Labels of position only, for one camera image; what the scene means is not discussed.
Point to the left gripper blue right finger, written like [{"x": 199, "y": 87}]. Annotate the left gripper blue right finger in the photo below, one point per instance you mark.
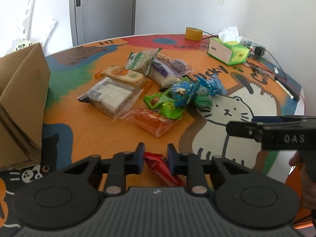
[{"x": 173, "y": 158}]

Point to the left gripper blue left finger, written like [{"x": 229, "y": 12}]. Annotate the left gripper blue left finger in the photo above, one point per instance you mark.
[{"x": 139, "y": 156}]

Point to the orange rice cracker packet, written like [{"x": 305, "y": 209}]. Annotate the orange rice cracker packet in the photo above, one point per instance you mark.
[{"x": 125, "y": 76}]

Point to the green white cracker packet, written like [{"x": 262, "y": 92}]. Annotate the green white cracker packet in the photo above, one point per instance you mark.
[{"x": 141, "y": 61}]

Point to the small biscuit clear packet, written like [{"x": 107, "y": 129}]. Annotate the small biscuit clear packet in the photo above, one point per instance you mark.
[{"x": 162, "y": 57}]

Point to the person's right hand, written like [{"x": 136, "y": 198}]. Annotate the person's right hand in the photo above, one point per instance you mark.
[{"x": 307, "y": 185}]

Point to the orange red snack packet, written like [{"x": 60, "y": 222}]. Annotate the orange red snack packet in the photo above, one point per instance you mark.
[{"x": 150, "y": 121}]

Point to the black white marker pen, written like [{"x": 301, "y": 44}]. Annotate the black white marker pen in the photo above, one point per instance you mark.
[{"x": 285, "y": 86}]

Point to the green candy packet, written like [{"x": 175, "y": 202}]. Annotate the green candy packet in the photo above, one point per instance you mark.
[{"x": 164, "y": 105}]

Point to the white bread clear packet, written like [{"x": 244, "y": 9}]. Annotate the white bread clear packet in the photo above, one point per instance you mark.
[{"x": 111, "y": 97}]

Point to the bunch of keys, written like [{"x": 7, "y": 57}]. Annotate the bunch of keys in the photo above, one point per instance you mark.
[{"x": 256, "y": 69}]

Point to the blue green snack packet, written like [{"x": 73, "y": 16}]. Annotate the blue green snack packet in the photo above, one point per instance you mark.
[{"x": 207, "y": 89}]

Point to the purple white bread packet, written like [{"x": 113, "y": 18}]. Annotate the purple white bread packet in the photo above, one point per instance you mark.
[{"x": 162, "y": 74}]

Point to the black power adapter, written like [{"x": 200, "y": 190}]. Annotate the black power adapter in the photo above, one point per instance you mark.
[{"x": 259, "y": 51}]

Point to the purple cake clear packet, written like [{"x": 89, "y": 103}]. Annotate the purple cake clear packet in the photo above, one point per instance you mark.
[{"x": 181, "y": 67}]

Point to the green tissue box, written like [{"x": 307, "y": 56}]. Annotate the green tissue box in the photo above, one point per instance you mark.
[{"x": 227, "y": 48}]

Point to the white power strip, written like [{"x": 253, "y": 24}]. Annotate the white power strip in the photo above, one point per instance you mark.
[{"x": 251, "y": 44}]

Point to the yellow tape roll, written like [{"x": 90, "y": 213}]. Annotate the yellow tape roll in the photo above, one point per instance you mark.
[{"x": 193, "y": 34}]

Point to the brown cardboard box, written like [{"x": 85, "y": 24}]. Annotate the brown cardboard box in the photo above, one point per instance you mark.
[{"x": 24, "y": 86}]

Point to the grey door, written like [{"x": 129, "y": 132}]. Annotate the grey door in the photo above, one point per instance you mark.
[{"x": 97, "y": 20}]

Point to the white wall switch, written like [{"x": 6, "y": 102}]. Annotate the white wall switch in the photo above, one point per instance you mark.
[{"x": 220, "y": 2}]

